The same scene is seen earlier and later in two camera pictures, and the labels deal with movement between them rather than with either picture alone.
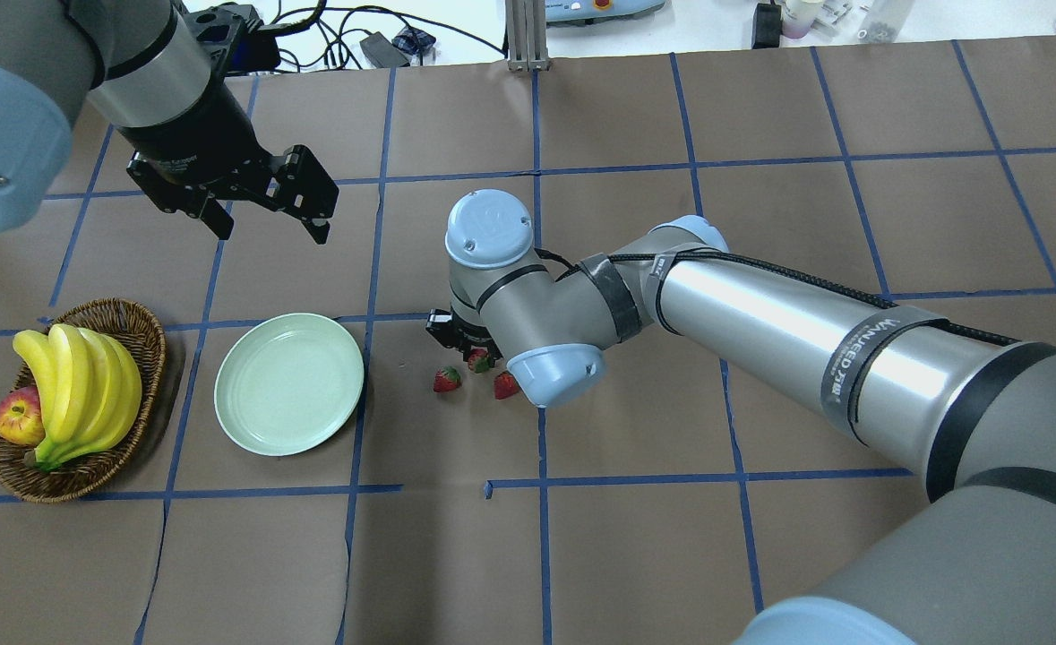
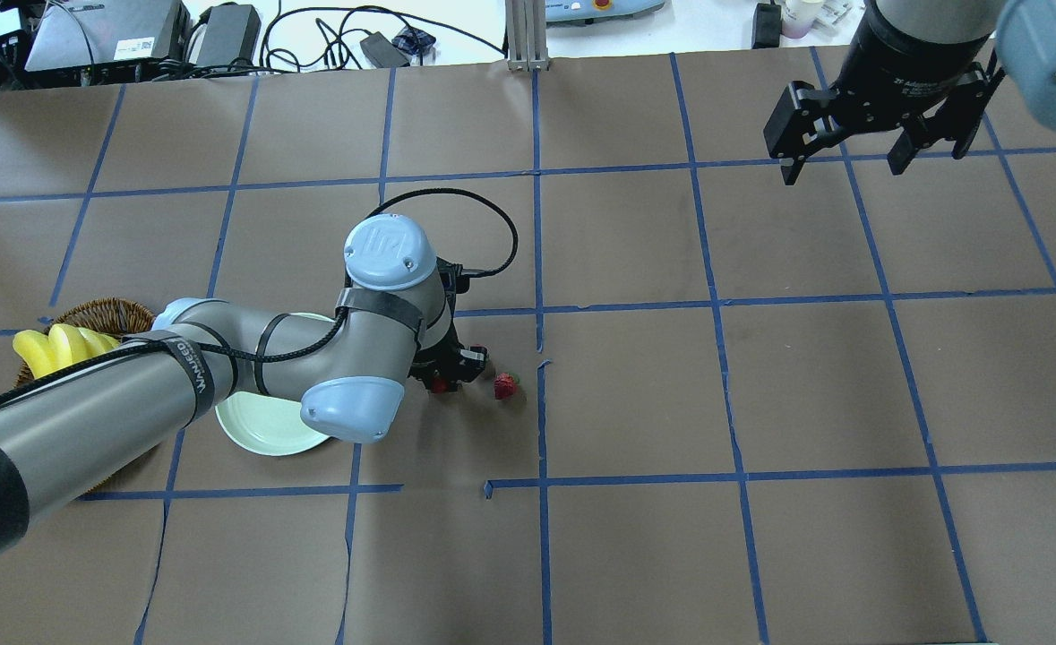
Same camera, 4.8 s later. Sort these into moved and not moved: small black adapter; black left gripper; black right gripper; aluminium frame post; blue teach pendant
Moved: black left gripper; black right gripper
Not moved: small black adapter; aluminium frame post; blue teach pendant
